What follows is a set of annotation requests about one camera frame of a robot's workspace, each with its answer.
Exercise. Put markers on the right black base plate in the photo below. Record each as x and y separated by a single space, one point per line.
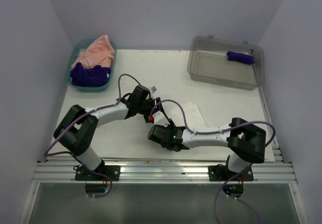
221 173

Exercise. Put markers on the white towel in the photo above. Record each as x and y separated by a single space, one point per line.
192 113

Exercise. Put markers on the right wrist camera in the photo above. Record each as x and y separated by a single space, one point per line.
159 118

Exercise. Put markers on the aluminium mounting rail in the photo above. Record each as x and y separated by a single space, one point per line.
60 170

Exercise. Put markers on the purple towel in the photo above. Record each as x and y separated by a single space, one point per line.
89 77
240 57

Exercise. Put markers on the grey transparent plastic bin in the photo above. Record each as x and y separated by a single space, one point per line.
208 63

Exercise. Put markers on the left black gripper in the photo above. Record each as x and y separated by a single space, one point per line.
151 100

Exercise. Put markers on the pink towel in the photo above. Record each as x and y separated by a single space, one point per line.
99 53

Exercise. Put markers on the blue plastic bin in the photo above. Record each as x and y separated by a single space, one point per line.
82 46

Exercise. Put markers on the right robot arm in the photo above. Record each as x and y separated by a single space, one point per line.
247 141

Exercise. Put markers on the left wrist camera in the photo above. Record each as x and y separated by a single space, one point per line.
153 89

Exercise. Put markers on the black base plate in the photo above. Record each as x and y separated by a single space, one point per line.
105 172
221 173

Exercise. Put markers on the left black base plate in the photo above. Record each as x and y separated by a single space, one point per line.
105 172

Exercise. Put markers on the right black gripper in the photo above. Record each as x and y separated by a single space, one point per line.
170 126

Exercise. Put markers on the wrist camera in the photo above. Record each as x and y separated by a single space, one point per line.
153 89
159 118

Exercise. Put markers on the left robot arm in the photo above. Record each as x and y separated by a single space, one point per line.
75 132

